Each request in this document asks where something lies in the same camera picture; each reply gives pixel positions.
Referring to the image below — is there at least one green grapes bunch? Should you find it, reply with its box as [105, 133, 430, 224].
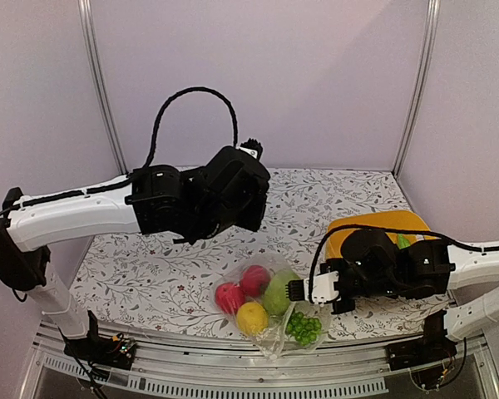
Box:
[285, 311, 322, 347]

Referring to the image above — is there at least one green cucumber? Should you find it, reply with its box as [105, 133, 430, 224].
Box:
[397, 234, 412, 249]

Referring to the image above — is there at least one red apple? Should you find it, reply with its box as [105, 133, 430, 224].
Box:
[215, 283, 245, 315]
[240, 265, 271, 298]

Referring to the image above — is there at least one clear zip top bag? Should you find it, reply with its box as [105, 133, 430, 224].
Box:
[210, 254, 330, 362]

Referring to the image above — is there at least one yellow lemon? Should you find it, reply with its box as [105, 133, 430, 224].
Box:
[236, 302, 269, 337]

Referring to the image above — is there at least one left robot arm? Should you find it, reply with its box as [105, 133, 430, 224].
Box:
[0, 145, 270, 361]

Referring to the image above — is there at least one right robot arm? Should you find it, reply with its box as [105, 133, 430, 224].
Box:
[320, 225, 499, 370]

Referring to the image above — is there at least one yellow plastic basket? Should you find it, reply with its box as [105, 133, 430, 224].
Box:
[326, 209, 437, 261]

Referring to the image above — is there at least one floral tablecloth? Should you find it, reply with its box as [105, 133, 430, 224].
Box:
[64, 165, 458, 344]

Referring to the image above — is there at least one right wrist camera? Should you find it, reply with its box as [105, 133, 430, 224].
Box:
[286, 272, 340, 305]

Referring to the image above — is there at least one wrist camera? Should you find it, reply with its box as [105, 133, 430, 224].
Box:
[286, 272, 340, 305]
[238, 138, 264, 160]

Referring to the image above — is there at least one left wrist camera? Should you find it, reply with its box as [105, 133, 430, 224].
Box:
[238, 138, 264, 160]

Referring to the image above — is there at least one aluminium front rail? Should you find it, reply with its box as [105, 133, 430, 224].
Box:
[18, 319, 499, 399]

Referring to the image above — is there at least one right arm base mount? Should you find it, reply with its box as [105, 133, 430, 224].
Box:
[385, 332, 457, 391]

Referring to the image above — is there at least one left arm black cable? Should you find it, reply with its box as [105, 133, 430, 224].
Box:
[143, 86, 239, 170]

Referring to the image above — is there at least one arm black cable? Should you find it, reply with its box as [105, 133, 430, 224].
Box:
[143, 86, 239, 170]
[307, 225, 499, 304]

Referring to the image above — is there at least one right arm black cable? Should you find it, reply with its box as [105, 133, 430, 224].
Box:
[307, 225, 499, 304]

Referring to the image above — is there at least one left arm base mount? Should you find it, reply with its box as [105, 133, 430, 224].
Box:
[63, 334, 136, 371]

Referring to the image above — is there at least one left aluminium post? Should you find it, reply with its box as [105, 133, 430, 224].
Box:
[77, 0, 128, 174]

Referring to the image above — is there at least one aluminium post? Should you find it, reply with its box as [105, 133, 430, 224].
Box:
[77, 0, 128, 174]
[392, 0, 441, 180]

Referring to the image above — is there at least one right aluminium post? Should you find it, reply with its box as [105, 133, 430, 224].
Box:
[392, 0, 441, 180]

